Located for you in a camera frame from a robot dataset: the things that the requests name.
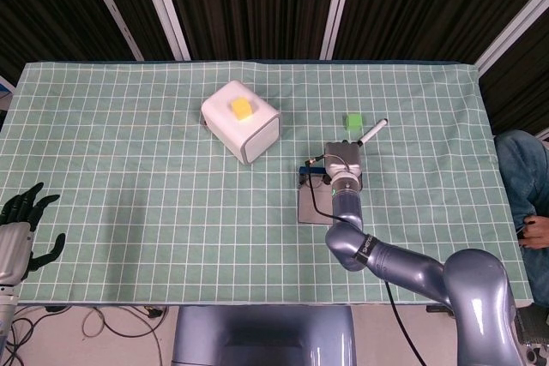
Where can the white blue sign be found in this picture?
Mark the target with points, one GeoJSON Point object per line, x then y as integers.
{"type": "Point", "coordinates": [4, 91]}

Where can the thin white frame post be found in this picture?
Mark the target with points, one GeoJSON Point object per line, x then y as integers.
{"type": "Point", "coordinates": [112, 8]}

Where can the blue-grey robot torso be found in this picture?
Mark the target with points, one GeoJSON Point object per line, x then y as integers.
{"type": "Point", "coordinates": [261, 336]}

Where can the black white marker pen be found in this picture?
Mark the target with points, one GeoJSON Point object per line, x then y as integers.
{"type": "Point", "coordinates": [375, 130]}

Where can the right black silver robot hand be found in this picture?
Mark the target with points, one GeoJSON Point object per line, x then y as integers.
{"type": "Point", "coordinates": [343, 158]}

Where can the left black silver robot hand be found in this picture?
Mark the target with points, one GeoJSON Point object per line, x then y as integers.
{"type": "Point", "coordinates": [13, 250]}

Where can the wide white frame post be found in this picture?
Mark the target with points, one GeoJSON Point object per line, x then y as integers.
{"type": "Point", "coordinates": [165, 6]}

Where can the person's leg in jeans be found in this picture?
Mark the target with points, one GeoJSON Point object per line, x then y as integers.
{"type": "Point", "coordinates": [521, 169]}

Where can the black floor plug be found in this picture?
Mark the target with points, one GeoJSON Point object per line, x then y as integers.
{"type": "Point", "coordinates": [153, 312]}

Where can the green grid tablecloth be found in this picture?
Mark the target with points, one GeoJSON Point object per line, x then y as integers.
{"type": "Point", "coordinates": [150, 211]}

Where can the slanted white frame post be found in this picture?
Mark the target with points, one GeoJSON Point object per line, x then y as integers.
{"type": "Point", "coordinates": [514, 29]}

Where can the white toaster-shaped box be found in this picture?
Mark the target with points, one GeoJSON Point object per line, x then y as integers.
{"type": "Point", "coordinates": [223, 121]}

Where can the green cube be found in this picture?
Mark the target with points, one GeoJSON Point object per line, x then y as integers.
{"type": "Point", "coordinates": [354, 122]}

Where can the black-framed eyeglasses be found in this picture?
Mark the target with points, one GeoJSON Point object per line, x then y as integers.
{"type": "Point", "coordinates": [317, 184]}

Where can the person's hand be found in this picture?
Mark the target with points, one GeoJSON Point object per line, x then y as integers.
{"type": "Point", "coordinates": [538, 233]}

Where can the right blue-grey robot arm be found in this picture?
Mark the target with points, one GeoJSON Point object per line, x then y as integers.
{"type": "Point", "coordinates": [412, 267]}

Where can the yellow cube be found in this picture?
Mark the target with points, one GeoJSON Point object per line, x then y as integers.
{"type": "Point", "coordinates": [241, 109]}

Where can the small black table bracket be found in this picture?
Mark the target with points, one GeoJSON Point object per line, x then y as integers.
{"type": "Point", "coordinates": [56, 308]}

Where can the long black table bracket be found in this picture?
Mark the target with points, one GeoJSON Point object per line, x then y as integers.
{"type": "Point", "coordinates": [437, 308]}

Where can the dark metal frame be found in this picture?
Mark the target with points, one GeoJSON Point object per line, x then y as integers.
{"type": "Point", "coordinates": [534, 336]}

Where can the blue pencil case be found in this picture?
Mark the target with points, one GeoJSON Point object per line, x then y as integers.
{"type": "Point", "coordinates": [311, 211]}

